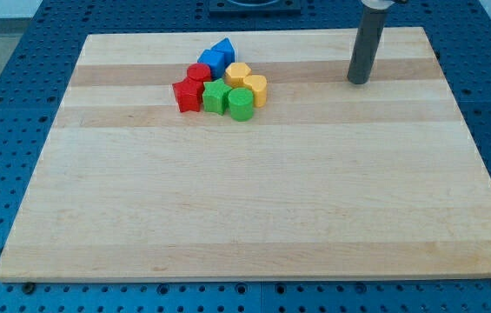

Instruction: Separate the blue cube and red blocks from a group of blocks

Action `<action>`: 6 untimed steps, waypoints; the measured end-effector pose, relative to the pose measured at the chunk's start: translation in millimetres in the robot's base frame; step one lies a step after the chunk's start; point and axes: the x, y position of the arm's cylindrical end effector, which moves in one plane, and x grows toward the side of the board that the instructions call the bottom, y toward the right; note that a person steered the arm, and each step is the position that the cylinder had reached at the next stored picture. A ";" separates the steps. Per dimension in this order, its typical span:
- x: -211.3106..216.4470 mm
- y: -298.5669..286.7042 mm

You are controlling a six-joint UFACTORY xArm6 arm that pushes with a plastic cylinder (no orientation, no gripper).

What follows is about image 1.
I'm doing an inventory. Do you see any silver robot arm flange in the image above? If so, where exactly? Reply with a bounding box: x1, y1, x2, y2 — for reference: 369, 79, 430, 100
361, 0, 408, 10

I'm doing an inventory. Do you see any blue cube block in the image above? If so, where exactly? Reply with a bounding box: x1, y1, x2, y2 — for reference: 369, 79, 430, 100
197, 50, 225, 80

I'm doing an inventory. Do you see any green cylinder block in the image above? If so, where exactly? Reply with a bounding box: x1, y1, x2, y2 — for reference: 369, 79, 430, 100
228, 88, 254, 122

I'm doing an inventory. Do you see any green star block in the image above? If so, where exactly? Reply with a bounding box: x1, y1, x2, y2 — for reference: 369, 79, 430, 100
202, 78, 232, 116

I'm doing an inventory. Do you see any yellow heart block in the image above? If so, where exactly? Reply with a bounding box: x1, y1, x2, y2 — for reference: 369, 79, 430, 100
243, 75, 268, 108

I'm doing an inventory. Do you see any yellow hexagon block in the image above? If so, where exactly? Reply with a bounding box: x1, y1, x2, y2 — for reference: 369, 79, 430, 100
223, 63, 252, 88

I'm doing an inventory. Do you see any red star block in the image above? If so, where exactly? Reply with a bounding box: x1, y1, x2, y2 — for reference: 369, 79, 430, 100
172, 77, 204, 113

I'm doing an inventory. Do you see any light wooden board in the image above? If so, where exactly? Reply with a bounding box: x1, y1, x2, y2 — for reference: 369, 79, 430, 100
0, 27, 491, 283

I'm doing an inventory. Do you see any red cylinder block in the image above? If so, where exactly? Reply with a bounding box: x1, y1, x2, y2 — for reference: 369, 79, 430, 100
186, 63, 212, 82

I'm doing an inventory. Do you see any blue pentagon block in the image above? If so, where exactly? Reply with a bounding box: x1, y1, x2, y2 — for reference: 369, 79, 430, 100
211, 37, 236, 67

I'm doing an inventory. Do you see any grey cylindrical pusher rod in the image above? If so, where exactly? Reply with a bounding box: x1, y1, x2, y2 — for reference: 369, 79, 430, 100
347, 5, 388, 84

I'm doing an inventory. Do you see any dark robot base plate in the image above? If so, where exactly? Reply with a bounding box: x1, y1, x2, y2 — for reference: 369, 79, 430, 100
207, 0, 302, 16

